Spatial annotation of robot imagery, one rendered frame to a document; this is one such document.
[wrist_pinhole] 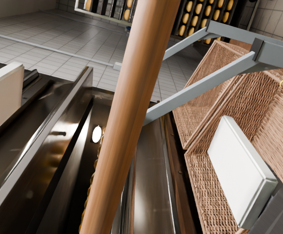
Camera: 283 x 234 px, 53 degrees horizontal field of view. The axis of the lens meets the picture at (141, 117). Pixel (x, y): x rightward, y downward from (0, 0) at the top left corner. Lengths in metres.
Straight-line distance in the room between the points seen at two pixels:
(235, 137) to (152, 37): 0.09
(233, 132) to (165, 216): 0.79
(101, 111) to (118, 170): 1.61
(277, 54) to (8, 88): 0.55
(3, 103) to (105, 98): 1.65
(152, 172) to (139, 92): 0.93
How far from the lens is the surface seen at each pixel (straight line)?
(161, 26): 0.21
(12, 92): 0.18
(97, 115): 1.87
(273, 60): 0.64
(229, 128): 0.18
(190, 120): 1.63
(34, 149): 0.86
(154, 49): 0.21
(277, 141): 1.16
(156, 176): 1.11
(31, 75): 1.77
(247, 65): 0.64
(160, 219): 0.94
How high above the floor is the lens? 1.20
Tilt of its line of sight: 6 degrees down
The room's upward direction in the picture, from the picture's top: 76 degrees counter-clockwise
